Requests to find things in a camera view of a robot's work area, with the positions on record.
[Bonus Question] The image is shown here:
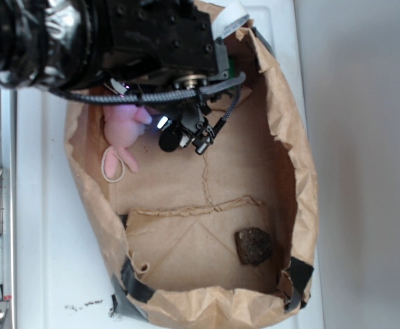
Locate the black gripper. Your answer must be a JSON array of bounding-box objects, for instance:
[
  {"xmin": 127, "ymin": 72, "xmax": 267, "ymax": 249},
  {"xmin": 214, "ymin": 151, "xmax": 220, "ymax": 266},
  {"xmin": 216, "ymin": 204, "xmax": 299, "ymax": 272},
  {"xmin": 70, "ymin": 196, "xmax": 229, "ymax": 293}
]
[{"xmin": 97, "ymin": 1, "xmax": 229, "ymax": 86}]

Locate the pink plush bunny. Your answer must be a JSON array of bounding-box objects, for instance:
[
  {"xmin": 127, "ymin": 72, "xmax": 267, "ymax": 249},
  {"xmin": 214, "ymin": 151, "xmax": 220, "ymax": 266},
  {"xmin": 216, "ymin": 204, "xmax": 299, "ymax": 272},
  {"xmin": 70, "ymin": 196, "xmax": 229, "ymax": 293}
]
[{"xmin": 102, "ymin": 104, "xmax": 158, "ymax": 183}]

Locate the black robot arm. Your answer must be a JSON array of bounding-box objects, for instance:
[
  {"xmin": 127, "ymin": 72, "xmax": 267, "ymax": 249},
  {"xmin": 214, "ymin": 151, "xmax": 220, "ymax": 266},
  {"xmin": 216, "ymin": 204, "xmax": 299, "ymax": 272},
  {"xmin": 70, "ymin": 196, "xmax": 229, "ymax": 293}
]
[{"xmin": 0, "ymin": 1, "xmax": 229, "ymax": 90}]

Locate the green rectangular block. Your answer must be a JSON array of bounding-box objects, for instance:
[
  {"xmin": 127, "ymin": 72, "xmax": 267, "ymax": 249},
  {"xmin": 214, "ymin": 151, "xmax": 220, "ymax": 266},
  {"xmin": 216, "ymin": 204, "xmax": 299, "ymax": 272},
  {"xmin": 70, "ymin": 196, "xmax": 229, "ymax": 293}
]
[{"xmin": 228, "ymin": 56, "xmax": 236, "ymax": 79}]

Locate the black foam microphone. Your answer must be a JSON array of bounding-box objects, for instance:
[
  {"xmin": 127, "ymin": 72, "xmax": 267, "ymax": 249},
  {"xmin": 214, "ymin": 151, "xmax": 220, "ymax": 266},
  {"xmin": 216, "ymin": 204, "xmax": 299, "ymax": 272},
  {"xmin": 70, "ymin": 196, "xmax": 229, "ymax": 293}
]
[{"xmin": 158, "ymin": 128, "xmax": 180, "ymax": 153}]

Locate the brown paper bag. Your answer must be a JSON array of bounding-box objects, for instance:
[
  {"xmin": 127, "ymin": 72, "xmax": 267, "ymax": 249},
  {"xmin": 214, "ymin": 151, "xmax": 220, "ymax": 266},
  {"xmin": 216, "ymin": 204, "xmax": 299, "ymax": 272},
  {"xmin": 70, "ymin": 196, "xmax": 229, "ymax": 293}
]
[{"xmin": 65, "ymin": 22, "xmax": 318, "ymax": 328}]

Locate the dark brown rock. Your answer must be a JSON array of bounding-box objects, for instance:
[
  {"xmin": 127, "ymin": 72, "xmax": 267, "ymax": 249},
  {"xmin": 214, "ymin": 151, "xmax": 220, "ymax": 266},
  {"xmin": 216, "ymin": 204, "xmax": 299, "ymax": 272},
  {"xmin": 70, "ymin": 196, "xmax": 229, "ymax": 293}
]
[{"xmin": 234, "ymin": 227, "xmax": 272, "ymax": 266}]

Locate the white ribbon cable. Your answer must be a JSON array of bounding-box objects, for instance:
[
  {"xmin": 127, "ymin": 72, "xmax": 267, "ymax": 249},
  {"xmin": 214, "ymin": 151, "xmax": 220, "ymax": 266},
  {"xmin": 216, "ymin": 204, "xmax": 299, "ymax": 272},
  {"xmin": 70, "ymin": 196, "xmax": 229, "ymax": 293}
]
[{"xmin": 214, "ymin": 0, "xmax": 250, "ymax": 41}]

